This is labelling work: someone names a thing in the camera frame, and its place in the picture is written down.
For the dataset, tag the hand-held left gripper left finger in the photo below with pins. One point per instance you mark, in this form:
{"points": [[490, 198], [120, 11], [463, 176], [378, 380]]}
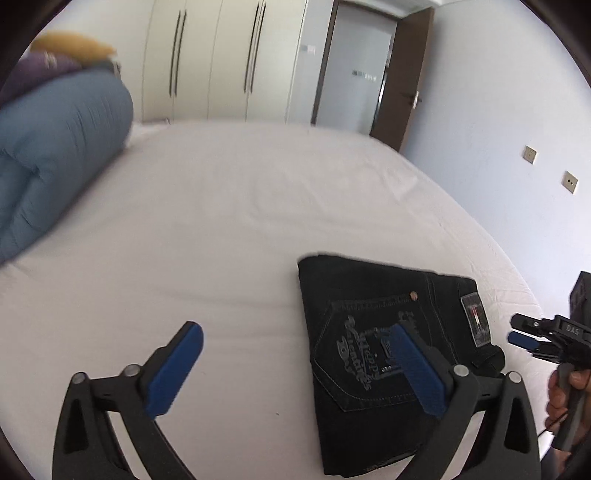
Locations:
{"points": [[175, 364]]}

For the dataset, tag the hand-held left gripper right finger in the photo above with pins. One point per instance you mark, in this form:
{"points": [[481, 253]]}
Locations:
{"points": [[418, 374]]}

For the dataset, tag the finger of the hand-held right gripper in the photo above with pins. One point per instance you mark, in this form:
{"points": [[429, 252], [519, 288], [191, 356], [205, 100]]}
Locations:
{"points": [[524, 341], [531, 322]]}

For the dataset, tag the black denim pants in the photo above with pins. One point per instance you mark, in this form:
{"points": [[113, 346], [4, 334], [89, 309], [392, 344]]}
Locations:
{"points": [[369, 295]]}

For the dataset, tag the person's right hand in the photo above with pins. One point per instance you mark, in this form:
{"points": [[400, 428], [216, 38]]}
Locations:
{"points": [[556, 399]]}

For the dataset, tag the blue duvet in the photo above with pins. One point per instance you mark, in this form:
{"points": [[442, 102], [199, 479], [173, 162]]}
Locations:
{"points": [[60, 152]]}

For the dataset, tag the brown wooden door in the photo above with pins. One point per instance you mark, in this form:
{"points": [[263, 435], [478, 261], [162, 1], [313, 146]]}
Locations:
{"points": [[404, 78]]}

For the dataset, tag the cream wardrobe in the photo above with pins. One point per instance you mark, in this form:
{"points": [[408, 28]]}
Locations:
{"points": [[212, 60]]}

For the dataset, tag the yellow pillow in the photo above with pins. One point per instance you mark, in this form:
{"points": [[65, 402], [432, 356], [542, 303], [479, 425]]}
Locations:
{"points": [[74, 46]]}

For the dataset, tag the beige wall outlet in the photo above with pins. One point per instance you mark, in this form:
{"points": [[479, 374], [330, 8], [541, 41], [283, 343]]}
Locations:
{"points": [[530, 154], [571, 181]]}

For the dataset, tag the brown door frame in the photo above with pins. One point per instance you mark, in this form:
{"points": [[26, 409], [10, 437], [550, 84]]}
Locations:
{"points": [[325, 60]]}

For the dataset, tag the white light switch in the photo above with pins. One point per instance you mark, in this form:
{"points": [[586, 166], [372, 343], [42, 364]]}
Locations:
{"points": [[308, 48]]}

